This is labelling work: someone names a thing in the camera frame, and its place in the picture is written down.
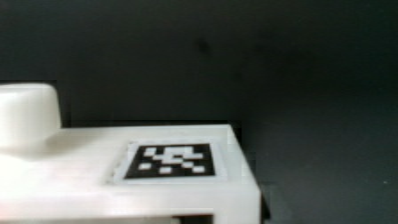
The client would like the white drawer box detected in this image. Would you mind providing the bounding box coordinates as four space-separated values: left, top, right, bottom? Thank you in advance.
0 83 260 224

